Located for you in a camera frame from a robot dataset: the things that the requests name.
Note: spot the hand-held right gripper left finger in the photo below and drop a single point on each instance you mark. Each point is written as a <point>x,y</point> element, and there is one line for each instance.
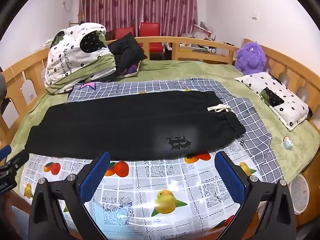
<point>96,172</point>

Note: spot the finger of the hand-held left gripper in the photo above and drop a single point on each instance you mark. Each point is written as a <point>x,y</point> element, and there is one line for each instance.
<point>5,152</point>

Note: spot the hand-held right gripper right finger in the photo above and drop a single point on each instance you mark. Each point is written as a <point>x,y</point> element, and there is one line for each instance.
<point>230,177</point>

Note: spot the black pants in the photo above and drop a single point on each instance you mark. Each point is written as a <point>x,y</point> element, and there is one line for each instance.
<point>125,125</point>

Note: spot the grey checked bed sheet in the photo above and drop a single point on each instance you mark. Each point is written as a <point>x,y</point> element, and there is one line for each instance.
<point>260,155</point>

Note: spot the fruit print plastic tablecloth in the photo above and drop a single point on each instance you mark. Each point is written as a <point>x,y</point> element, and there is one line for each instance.
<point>175,175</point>

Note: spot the small egg-shaped toy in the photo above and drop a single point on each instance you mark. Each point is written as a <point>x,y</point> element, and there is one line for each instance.
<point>287,143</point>

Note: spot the white plastic bucket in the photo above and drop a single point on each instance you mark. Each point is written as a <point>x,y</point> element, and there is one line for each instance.
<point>300,192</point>

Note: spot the white floral pillow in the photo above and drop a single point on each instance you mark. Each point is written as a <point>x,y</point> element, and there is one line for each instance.
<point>287,105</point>

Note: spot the purple cloth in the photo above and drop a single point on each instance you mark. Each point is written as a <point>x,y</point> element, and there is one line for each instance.
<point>132,69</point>

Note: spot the green fleece blanket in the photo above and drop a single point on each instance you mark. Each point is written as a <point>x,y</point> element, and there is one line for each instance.
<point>187,70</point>

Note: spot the purple plush toy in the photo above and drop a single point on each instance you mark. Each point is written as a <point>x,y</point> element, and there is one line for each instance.
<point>250,57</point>

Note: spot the folded white floral quilt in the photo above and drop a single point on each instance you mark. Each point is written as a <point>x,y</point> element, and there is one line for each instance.
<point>75,52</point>

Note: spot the black folded garment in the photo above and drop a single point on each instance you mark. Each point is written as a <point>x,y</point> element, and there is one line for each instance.
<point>125,52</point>

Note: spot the red chair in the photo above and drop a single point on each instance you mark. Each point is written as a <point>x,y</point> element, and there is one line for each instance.
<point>124,32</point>
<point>149,33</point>

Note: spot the cardboard box clutter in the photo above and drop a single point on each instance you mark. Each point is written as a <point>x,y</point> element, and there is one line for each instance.
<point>202,30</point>

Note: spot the maroon patterned curtain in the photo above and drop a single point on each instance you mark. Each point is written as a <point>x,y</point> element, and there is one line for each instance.
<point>137,5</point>

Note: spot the wooden bed frame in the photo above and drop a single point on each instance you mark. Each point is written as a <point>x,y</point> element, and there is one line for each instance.
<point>25,65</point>

